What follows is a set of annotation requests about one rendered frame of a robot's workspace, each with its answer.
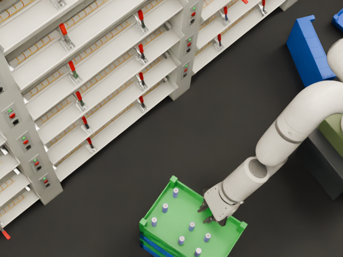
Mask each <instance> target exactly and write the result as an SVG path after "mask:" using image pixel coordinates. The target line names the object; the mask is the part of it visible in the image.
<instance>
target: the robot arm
mask: <svg viewBox="0 0 343 257"><path fill-rule="evenodd" d="M327 62H328V65H329V67H330V68H331V70H332V71H333V73H334V74H335V75H336V76H337V77H338V78H339V80H340V81H341V82H342V83H341V82H337V81H321V82H317V83H314V84H312V85H310V86H308V87H306V88H305V89H303V90H302V91H301V92H300V93H299V94H298V95H297V96H296V97H295V98H294V99H293V100H292V101H291V102H290V103H289V105H288V106H287V107H286V108H285V109H284V110H283V112H282V113H281V114H280V115H279V116H278V118H277V119H276V120H275V121H274V122H273V124H272V125H271V126H270V127H269V128H268V130H267V131H266V132H265V133H264V135H263V136H262V137H261V138H260V140H259V141H258V143H257V145H256V156H255V157H249V158H247V159H246V160H245V161H244V162H243V163H242V164H241V165H239V166H238V167H237V168H236V169H235V170H234V171H233V172H232V173H231V174H230V175H229V176H228V177H227V178H225V179H224V180H223V181H222V182H220V183H218V184H216V185H215V186H213V187H212V188H210V189H208V188H206V189H203V195H204V196H203V202H202V205H201V206H200V209H199V210H197V212H198V213H199V212H202V211H205V210H206V209H207V208H210V210H211V212H212V216H210V217H208V218H206V219H205V220H204V221H203V223H208V224H209V223H211V222H212V221H214V222H216V223H219V225H220V226H225V225H226V221H227V218H229V217H230V216H231V215H232V214H233V213H234V212H235V211H236V210H237V209H238V207H239V205H240V204H243V203H244V200H245V199H246V198H247V197H248V196H249V195H251V194H252V193H253V192H254V191H256V190H257V189H258V188H259V187H260V186H262V185H263V184H264V183H265V182H266V181H267V180H268V179H269V178H270V177H271V176H272V175H273V174H274V173H276V172H277V171H278V170H279V169H280V168H281V167H282V166H283V165H284V164H285V163H286V161H287V159H288V157H289V156H290V155H291V154H292V152H293V151H294V150H295V149H296V148H297V147H298V146H299V145H300V144H301V143H302V142H303V141H304V140H305V139H306V138H307V137H308V136H309V135H310V134H311V133H312V131H313V130H314V129H315V128H316V127H317V126H318V125H319V124H320V123H321V122H322V121H323V120H324V119H326V118H327V117H329V116H331V115H333V114H343V38H342V39H339V40H338V41H337V42H335V43H334V44H333V45H332V46H331V48H330V49H329V51H328V53H327Z"/></svg>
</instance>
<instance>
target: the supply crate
mask: <svg viewBox="0 0 343 257"><path fill-rule="evenodd" d="M174 188H178V189H179V192H178V197H177V198H173V190H174ZM202 202H203V197H202V196H201V195H200V194H198V193H196V192H195V191H193V190H192V189H190V188H189V187H187V186H186V185H184V184H183V183H181V182H180V181H178V178H177V177H175V176H172V177H171V179H170V182H169V183H168V184H167V186H166V187H165V189H164V190H163V192H162V193H161V194H160V196H159V197H158V199H157V200H156V201H155V203H154V204H153V206H152V207H151V208H150V210H149V211H148V213H147V214H146V215H145V217H144V218H142V219H141V221H140V222H139V228H140V229H142V230H143V231H145V232H146V233H147V234H149V235H150V236H152V237H153V238H155V239H156V240H158V241H159V242H161V243H162V244H163V245H165V246H166V247H168V248H169V249H171V250H172V251H174V252H175V253H177V254H178V255H180V256H181V257H196V256H195V255H194V253H195V251H196V249H197V248H200V249H201V250H202V252H201V254H200V256H199V257H227V256H228V254H229V253H230V251H231V250H232V248H233V246H234V245H235V243H236V242H237V240H238V239H239V237H240V235H241V234H242V232H243V231H244V229H245V228H246V226H247V224H246V223H245V222H240V221H239V220H237V219H236V218H234V217H233V216H230V217H229V218H227V221H226V225H225V226H220V225H219V223H216V222H214V221H212V222H211V223H209V224H208V223H203V221H204V220H205V219H206V218H208V217H210V216H212V212H211V210H210V208H207V209H206V210H205V211H202V212H199V213H198V212H197V210H199V209H200V206H201V205H202ZM164 203H166V204H168V210H167V213H163V211H162V208H163V204H164ZM153 217H156V218H157V225H156V226H155V227H153V226H152V218H153ZM191 222H194V223H195V227H194V230H193V231H189V229H188V228H189V225H190V223H191ZM206 233H210V234H211V237H210V239H209V241H208V242H205V241H204V237H205V235H206ZM180 236H184V238H185V240H184V243H183V245H179V243H178V241H179V237H180Z"/></svg>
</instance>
